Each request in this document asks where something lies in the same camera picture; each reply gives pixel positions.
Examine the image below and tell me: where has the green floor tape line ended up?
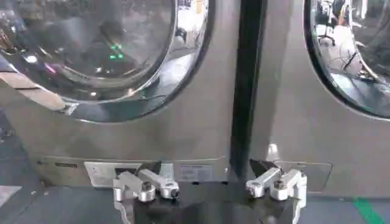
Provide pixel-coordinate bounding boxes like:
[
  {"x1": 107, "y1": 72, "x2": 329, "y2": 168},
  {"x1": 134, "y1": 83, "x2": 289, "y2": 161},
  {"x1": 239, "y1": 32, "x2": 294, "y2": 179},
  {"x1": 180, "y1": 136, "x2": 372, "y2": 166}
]
[{"x1": 352, "y1": 197, "x2": 385, "y2": 224}]

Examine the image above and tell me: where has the white dryer base label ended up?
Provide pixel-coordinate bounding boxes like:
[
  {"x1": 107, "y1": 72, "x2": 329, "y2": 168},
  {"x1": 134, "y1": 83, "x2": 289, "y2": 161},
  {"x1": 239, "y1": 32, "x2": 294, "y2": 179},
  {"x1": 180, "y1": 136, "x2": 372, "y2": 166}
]
[{"x1": 83, "y1": 161, "x2": 175, "y2": 187}]

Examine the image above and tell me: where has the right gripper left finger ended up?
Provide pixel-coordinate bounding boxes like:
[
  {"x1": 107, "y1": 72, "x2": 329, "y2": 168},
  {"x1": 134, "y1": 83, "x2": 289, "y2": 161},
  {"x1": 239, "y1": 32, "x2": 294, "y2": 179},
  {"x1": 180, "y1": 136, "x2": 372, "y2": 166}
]
[{"x1": 112, "y1": 160, "x2": 180, "y2": 203}]

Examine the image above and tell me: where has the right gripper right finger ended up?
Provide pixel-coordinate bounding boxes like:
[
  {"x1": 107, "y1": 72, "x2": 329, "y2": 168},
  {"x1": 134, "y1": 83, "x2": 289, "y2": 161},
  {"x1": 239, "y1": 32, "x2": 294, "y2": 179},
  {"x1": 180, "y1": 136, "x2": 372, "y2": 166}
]
[{"x1": 246, "y1": 158, "x2": 308, "y2": 208}]

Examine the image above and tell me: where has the round glass dryer door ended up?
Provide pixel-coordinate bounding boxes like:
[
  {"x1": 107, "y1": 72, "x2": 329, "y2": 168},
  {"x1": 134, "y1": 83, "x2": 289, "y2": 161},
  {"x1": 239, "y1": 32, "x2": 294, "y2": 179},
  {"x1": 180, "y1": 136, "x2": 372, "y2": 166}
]
[
  {"x1": 0, "y1": 0, "x2": 216, "y2": 124},
  {"x1": 303, "y1": 0, "x2": 390, "y2": 121}
]

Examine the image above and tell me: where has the grey front-load dryer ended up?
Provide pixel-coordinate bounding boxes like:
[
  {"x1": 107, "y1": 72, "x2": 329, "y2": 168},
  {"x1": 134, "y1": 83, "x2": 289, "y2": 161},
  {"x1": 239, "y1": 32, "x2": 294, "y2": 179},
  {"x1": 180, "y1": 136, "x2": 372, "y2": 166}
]
[
  {"x1": 0, "y1": 0, "x2": 242, "y2": 188},
  {"x1": 249, "y1": 0, "x2": 390, "y2": 199}
]

